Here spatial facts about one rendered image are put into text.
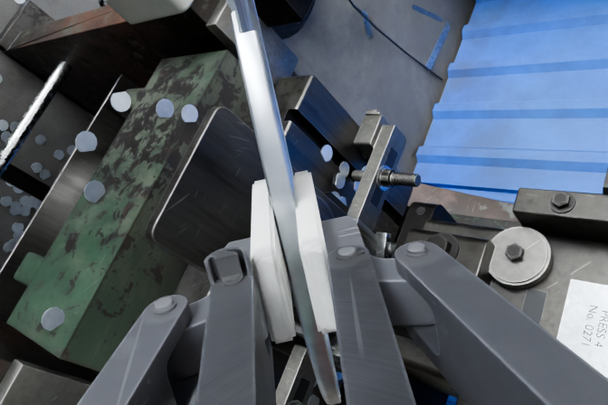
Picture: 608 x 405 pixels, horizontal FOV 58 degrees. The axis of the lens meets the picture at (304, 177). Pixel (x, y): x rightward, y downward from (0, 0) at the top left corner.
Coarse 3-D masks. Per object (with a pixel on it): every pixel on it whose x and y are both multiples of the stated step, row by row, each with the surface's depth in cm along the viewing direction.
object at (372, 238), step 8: (360, 224) 67; (360, 232) 67; (368, 232) 68; (368, 240) 69; (376, 240) 70; (368, 248) 69; (296, 328) 64; (328, 336) 64; (336, 336) 65; (336, 344) 65
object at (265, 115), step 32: (256, 32) 19; (256, 64) 18; (256, 96) 18; (256, 128) 18; (288, 160) 29; (288, 192) 18; (288, 224) 19; (288, 256) 19; (320, 352) 21; (320, 384) 23
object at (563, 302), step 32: (448, 224) 55; (480, 256) 48; (512, 256) 47; (544, 256) 47; (576, 256) 46; (512, 288) 48; (544, 288) 46; (576, 288) 45; (544, 320) 45; (576, 320) 44; (416, 352) 50; (576, 352) 42; (448, 384) 50
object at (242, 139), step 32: (224, 128) 51; (192, 160) 48; (224, 160) 51; (256, 160) 54; (192, 192) 48; (224, 192) 51; (320, 192) 61; (160, 224) 46; (192, 224) 49; (224, 224) 51; (192, 256) 49
